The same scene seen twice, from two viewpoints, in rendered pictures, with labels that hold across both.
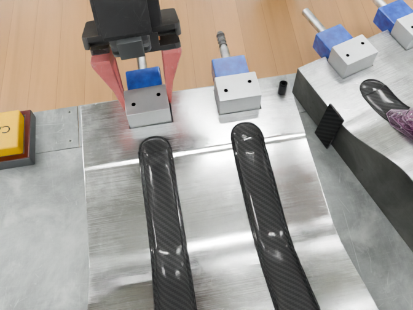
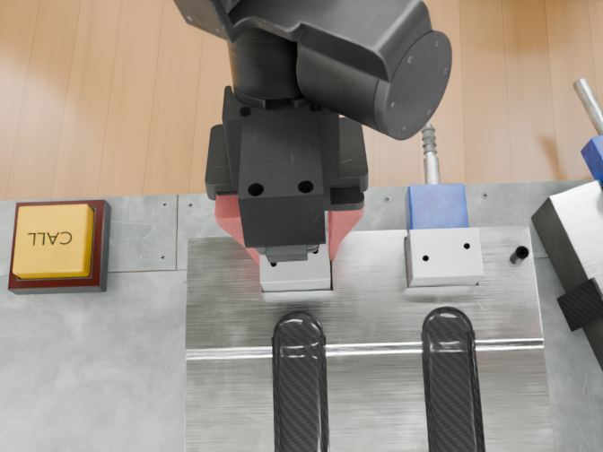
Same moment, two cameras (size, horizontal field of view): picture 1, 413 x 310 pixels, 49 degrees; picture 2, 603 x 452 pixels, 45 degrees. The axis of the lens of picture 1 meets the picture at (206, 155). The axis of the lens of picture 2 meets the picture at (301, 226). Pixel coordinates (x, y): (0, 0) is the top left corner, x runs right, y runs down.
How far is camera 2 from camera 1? 0.20 m
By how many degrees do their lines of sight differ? 12
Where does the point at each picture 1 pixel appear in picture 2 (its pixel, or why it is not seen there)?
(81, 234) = (170, 421)
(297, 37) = (556, 109)
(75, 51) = (181, 88)
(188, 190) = (344, 414)
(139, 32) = (305, 243)
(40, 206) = (111, 365)
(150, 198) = (284, 417)
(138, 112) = (280, 279)
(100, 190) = (208, 394)
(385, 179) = not seen: outside the picture
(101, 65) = (231, 222)
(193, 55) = not seen: hidden behind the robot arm
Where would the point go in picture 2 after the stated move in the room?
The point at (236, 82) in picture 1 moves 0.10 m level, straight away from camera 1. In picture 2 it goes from (445, 244) to (467, 120)
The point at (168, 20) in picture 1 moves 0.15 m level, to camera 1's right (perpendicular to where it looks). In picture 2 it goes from (350, 163) to (593, 186)
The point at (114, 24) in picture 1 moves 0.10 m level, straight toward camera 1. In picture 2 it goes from (266, 231) to (292, 430)
